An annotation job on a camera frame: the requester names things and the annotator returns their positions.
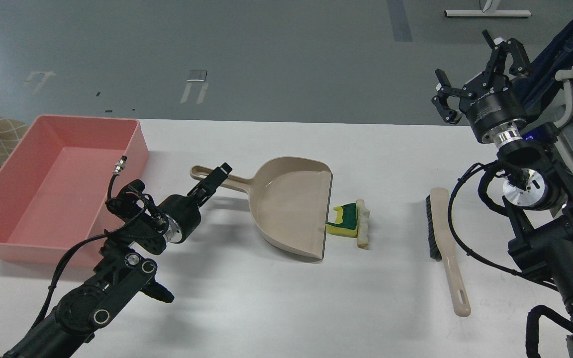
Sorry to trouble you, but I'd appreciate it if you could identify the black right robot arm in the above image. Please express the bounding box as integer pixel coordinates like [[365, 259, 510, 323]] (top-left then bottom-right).
[[426, 30, 573, 358]]

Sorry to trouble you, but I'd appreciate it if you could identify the blue jacket on chair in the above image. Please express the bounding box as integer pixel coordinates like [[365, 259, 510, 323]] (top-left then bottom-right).
[[512, 19, 573, 124]]

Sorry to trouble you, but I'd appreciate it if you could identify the beige plastic dustpan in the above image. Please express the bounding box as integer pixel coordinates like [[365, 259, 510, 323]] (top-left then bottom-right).
[[190, 157, 333, 260]]

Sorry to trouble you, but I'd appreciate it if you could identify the white stand base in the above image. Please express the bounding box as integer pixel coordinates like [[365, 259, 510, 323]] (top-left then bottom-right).
[[443, 0, 532, 18]]

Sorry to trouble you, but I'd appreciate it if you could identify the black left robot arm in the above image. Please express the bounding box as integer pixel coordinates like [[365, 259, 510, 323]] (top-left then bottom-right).
[[3, 157, 232, 358]]

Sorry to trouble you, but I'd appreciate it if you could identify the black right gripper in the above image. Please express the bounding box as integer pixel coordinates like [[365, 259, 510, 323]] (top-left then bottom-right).
[[432, 30, 533, 144]]

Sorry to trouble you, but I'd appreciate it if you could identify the white chair frame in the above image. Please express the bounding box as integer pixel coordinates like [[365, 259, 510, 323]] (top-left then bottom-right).
[[540, 67, 573, 199]]

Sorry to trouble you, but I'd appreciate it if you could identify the white bread slice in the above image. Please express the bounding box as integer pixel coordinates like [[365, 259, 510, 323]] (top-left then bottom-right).
[[356, 199, 371, 249]]

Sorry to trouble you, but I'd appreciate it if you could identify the beige hand brush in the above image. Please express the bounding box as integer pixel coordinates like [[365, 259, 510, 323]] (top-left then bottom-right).
[[425, 186, 472, 317]]

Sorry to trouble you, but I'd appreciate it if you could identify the yellow green sponge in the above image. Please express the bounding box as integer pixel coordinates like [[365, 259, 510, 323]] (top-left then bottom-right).
[[325, 202, 359, 238]]

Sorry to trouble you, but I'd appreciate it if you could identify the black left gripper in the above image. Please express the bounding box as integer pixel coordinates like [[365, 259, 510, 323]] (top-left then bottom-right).
[[160, 163, 232, 243]]

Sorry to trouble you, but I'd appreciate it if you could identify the pink plastic bin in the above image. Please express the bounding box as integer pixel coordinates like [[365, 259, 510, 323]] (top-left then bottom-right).
[[0, 115, 149, 265]]

